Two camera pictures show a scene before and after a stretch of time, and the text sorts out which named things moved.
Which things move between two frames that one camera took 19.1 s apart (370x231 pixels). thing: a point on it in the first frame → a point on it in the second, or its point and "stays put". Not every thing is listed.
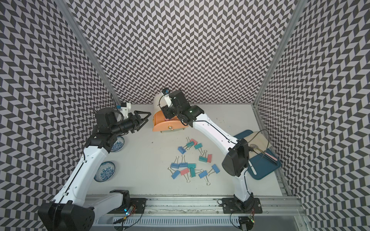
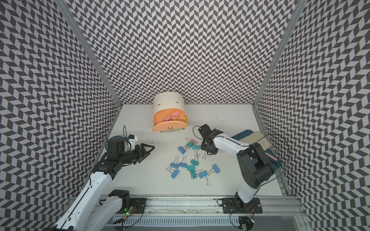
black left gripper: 138,112 → 142,154
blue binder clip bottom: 203,173 stays put
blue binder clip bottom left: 176,173 stays put
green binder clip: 202,159 → 195,162
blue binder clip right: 215,168 stays put
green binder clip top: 190,144 stays put
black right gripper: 167,112 → 215,151
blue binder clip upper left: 181,149 stays put
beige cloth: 257,138 stays put
